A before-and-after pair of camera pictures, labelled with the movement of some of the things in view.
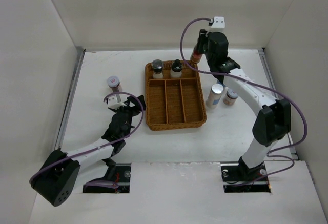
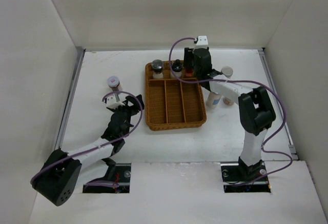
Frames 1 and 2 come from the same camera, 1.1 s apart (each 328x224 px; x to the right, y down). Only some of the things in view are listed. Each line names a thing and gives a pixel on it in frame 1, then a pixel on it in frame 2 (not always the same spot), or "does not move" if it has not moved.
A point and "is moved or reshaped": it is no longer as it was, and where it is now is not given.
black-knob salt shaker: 176,72 does not move
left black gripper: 137,108 does not move
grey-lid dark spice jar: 114,82 does not move
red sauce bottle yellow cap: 196,56 is moved or reshaped
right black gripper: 204,36 → 189,54
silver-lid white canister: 214,96 does not move
